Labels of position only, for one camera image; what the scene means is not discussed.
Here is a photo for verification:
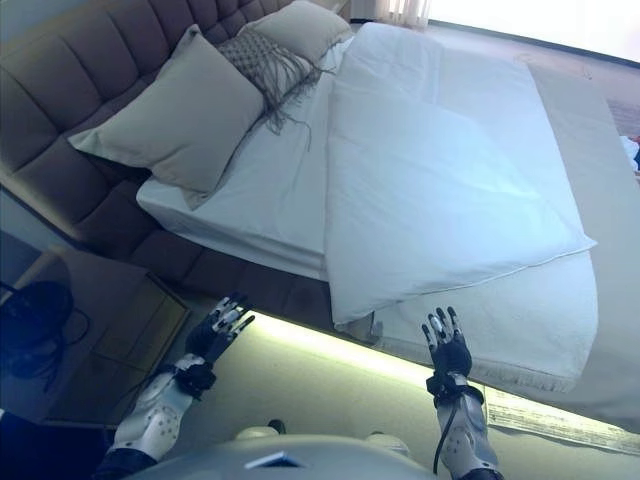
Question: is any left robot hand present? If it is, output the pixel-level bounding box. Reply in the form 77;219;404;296
186;293;255;363

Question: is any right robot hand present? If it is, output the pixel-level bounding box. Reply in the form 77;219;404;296
421;305;474;382

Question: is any white duvet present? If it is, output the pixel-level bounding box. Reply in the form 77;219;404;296
324;20;599;331

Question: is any wooden nightstand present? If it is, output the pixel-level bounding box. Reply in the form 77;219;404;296
0;234;194;426

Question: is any left silver robot leg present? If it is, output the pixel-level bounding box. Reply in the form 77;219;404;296
234;418;289;444

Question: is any silver robot leg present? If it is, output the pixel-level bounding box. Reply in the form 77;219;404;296
234;418;289;444
362;430;411;457

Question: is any right silver robot leg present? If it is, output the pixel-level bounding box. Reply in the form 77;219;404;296
362;430;411;457

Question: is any white fringed rug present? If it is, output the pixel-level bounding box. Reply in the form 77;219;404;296
484;387;640;451

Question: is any silver robot torso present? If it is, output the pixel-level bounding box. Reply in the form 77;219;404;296
204;434;436;480

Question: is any beige bedspread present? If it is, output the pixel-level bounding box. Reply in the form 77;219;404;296
527;64;640;426

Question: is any large beige pillow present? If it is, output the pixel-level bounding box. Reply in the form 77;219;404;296
237;0;354;64
67;24;266;211

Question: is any pile of clothes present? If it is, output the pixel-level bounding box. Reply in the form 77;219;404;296
619;133;640;174

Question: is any woven fringed cushion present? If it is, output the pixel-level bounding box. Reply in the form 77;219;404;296
214;29;336;151

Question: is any brown tufted headboard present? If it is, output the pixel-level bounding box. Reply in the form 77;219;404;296
0;0;281;241

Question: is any bright window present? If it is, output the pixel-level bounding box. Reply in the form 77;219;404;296
427;0;640;66

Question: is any light curtain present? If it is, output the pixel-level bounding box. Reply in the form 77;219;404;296
384;0;431;26

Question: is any brown upholstered bed frame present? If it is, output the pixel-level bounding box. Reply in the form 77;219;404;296
139;219;384;346

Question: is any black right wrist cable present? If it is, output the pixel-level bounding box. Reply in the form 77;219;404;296
432;394;459;474

